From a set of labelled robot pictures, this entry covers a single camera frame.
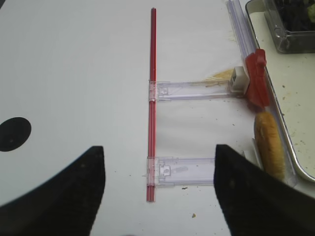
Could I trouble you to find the purple cabbage shreds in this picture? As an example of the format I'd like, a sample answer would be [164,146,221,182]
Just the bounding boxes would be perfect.
[275,0,315,32]

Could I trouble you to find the clear track upper left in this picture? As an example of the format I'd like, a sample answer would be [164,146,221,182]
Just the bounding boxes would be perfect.
[149,80,239,102]

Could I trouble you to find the red rail left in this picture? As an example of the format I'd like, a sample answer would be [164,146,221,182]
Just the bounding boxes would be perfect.
[147,7,157,203]

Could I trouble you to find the clear plastic salad container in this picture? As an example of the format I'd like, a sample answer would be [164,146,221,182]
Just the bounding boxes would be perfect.
[263,0,315,54]

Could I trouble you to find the cream metal serving tray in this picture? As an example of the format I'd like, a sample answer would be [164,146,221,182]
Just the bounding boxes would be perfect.
[245,0,315,181]

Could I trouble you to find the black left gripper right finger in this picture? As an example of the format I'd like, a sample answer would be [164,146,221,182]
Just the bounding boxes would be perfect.
[214,145,315,236]

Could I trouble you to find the green lettuce shreds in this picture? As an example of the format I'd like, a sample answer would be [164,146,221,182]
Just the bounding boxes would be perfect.
[307,4,315,19]

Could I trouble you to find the clear track lower left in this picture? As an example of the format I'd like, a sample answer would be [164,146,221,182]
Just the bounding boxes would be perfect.
[147,157,215,187]

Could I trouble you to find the upright bun half left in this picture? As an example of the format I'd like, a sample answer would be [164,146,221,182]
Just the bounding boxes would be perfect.
[254,112,285,181]

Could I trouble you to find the clear track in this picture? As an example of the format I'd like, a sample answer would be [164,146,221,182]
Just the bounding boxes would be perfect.
[149,80,239,102]
[147,157,215,187]

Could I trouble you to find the black round table hole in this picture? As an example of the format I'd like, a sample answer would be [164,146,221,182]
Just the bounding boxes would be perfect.
[0,117,32,152]

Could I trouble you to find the clear long rail left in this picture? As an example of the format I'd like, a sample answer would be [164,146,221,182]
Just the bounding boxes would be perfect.
[226,0,297,187]

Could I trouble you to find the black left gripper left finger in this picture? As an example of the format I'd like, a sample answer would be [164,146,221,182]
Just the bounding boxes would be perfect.
[0,146,105,236]

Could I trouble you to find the white pusher block left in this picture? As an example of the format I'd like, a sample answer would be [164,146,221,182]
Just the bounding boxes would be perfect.
[229,66,250,95]

